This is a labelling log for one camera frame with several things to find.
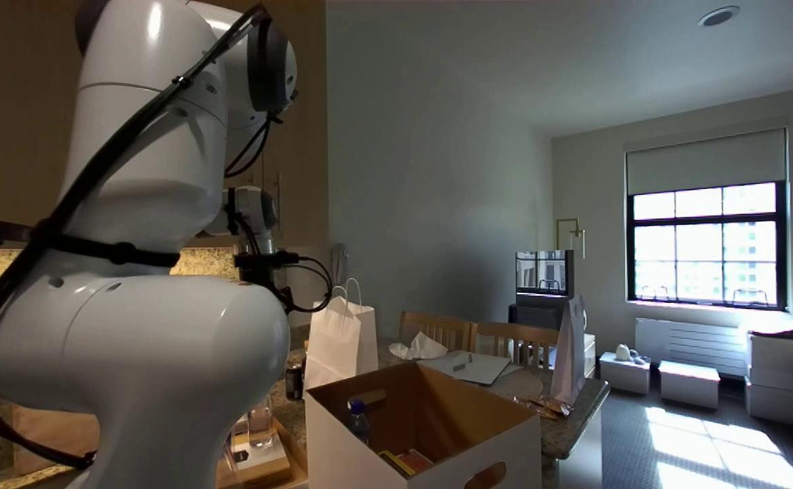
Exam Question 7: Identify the thin metal floor stand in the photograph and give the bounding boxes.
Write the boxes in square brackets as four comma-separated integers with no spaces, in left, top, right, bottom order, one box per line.
[554,214,590,266]

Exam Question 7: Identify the wooden dining chair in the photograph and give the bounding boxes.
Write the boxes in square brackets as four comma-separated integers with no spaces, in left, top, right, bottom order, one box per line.
[469,320,565,371]
[397,310,472,357]

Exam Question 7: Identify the dark bottle with tan cap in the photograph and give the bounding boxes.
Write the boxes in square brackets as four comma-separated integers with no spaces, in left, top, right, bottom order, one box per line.
[283,357,306,405]

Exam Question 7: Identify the round ceiling light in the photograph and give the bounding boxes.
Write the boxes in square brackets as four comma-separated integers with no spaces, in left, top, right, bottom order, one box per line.
[696,4,742,31]

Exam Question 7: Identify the stack of white boxes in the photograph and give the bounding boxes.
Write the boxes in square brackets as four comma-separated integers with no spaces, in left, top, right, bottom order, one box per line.
[744,327,793,430]

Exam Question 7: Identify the crumpled white tissue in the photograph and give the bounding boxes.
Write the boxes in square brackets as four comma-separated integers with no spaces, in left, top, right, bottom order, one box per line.
[385,333,450,365]

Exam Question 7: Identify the white paper bag with handles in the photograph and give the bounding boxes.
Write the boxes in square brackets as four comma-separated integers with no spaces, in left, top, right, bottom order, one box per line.
[300,274,383,395]

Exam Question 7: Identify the shallow cardboard bottle tray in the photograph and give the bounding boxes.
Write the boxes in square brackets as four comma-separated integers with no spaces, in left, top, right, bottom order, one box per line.
[216,410,298,489]

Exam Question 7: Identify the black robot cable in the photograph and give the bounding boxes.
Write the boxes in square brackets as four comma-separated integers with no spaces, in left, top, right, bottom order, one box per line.
[0,4,336,474]

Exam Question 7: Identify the grey notebook with pen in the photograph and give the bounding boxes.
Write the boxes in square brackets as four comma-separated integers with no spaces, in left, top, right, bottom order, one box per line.
[419,352,512,390]

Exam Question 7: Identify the large open cardboard box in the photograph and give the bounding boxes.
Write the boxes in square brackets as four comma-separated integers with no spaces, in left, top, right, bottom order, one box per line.
[300,363,542,489]

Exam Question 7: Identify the white roller blind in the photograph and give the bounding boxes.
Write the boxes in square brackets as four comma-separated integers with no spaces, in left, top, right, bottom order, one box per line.
[621,128,791,198]

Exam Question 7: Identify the white radiator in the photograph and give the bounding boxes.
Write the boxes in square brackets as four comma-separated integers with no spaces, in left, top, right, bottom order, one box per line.
[632,316,754,377]

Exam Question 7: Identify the wooden wall cabinets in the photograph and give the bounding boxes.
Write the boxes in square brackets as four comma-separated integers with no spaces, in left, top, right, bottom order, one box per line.
[0,0,328,254]

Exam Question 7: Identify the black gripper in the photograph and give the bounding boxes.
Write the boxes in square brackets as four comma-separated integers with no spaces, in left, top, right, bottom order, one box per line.
[230,251,303,307]

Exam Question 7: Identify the black framed window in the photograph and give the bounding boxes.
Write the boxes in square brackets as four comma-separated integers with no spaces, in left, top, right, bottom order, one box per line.
[624,180,791,312]

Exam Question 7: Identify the white floor box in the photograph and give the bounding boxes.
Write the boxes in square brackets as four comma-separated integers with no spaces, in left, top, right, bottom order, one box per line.
[598,343,653,398]
[653,358,725,414]

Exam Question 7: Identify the wooden dining table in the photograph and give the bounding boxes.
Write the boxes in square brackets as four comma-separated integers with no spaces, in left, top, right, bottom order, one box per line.
[467,363,611,464]

